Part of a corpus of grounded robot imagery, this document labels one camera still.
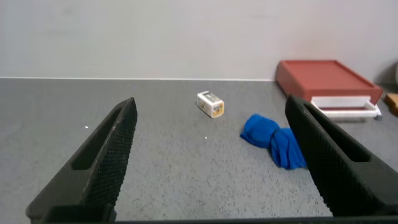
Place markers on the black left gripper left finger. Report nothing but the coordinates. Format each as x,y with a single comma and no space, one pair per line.
102,174

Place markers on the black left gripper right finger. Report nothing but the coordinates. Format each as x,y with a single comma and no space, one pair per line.
339,168

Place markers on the red drawer cabinet shell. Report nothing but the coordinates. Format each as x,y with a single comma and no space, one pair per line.
323,77

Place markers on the blue rolled cloth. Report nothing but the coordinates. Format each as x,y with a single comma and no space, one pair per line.
264,133

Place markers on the brown toast slice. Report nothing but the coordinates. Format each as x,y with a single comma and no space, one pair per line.
393,101

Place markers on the small white yellow carton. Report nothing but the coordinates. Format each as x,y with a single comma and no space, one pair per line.
211,104

